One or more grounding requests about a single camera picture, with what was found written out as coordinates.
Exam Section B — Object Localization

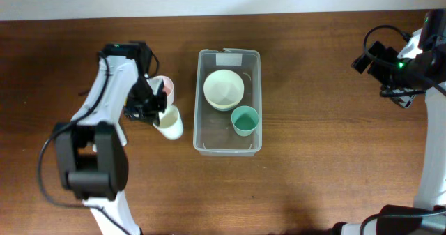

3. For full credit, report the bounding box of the white plastic cup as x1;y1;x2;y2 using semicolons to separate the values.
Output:
153;105;184;140

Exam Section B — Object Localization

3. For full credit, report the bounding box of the white plastic bowl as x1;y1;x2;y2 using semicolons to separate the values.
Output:
203;70;245;105

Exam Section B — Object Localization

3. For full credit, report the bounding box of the yellow plastic bowl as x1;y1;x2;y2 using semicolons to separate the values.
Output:
208;101;238;112

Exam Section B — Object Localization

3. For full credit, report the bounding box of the green plastic cup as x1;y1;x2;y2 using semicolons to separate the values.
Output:
231;105;260;137

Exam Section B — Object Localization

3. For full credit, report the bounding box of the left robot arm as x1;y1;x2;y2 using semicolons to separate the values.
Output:
50;41;167;234

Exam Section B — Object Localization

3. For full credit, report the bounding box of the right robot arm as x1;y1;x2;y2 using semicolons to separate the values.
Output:
330;9;445;235

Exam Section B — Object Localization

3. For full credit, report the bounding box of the clear plastic storage container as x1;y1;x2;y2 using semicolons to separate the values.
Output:
193;48;262;156

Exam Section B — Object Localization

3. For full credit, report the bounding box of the pink plastic cup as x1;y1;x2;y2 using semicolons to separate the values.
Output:
156;75;175;106

